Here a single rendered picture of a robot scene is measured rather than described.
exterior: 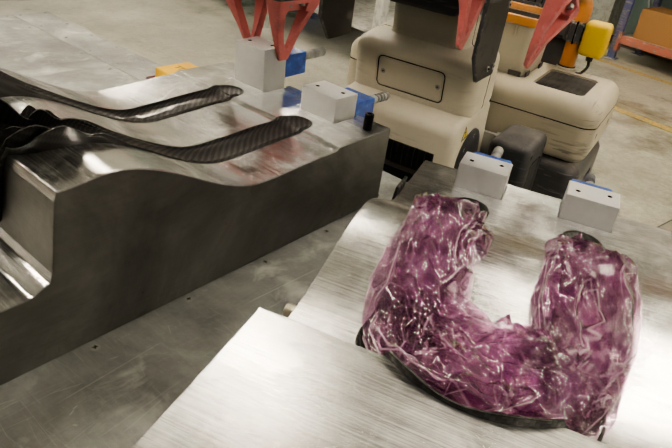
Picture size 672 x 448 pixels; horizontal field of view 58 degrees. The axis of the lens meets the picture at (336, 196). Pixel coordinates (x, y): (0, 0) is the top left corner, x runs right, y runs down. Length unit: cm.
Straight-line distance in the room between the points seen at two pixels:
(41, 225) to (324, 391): 23
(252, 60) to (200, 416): 51
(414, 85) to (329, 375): 76
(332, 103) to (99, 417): 38
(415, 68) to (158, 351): 67
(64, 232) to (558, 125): 97
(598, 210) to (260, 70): 39
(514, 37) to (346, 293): 92
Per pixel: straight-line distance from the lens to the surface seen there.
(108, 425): 44
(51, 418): 46
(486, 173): 64
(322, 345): 33
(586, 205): 64
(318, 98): 67
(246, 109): 68
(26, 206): 46
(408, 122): 100
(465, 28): 64
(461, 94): 99
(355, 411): 31
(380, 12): 381
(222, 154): 59
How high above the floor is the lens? 113
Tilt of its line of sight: 28 degrees down
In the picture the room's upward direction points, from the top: 9 degrees clockwise
